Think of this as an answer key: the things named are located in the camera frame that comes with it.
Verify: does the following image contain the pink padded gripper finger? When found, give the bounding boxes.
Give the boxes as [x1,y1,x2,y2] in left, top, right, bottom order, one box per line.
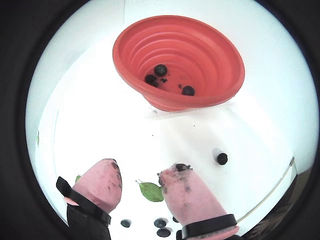
[55,158,123,240]
[156,163,241,240]

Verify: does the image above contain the red collapsible silicone cup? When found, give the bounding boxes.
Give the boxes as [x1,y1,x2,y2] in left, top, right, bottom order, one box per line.
[112,14,245,113]

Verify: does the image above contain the white board panel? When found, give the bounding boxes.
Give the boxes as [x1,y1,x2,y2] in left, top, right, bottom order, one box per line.
[34,102,298,240]

